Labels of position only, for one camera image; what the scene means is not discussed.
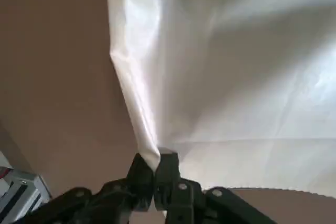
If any cream tablecloth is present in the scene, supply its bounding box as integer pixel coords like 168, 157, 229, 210
104, 0, 336, 200

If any aluminium frame rail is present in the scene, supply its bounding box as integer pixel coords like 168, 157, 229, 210
0, 150, 53, 224

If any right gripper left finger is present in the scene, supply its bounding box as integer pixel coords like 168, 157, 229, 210
25, 153, 154, 224

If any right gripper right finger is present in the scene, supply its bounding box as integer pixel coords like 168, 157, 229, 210
154, 151, 279, 224

